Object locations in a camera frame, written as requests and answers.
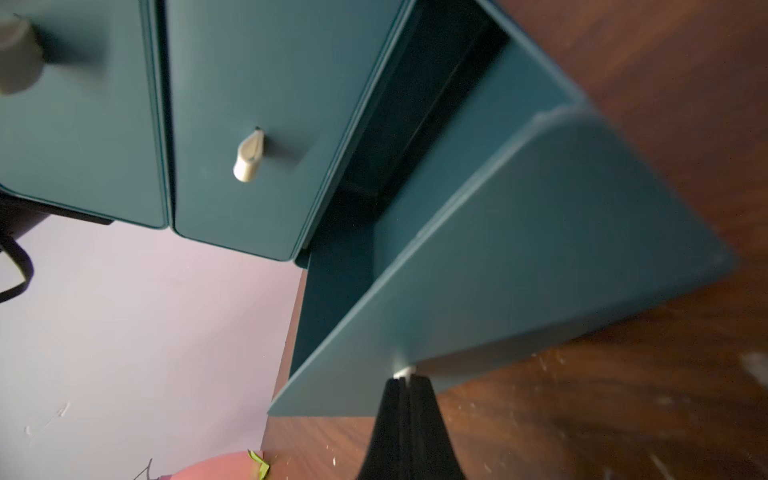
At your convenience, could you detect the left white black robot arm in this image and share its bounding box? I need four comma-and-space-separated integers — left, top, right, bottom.
1, 192, 113, 303

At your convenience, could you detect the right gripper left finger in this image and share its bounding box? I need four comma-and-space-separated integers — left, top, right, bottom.
356, 378, 411, 480

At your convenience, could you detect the teal drawer cabinet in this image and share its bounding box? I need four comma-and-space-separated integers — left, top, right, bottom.
1, 1, 735, 417

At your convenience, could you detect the pink watering can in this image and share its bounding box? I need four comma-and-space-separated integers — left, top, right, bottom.
161, 451, 258, 480

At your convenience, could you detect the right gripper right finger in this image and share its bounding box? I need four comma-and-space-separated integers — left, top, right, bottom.
409, 375, 466, 480

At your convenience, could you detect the green toy rake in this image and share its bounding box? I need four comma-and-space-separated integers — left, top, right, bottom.
248, 450, 270, 480

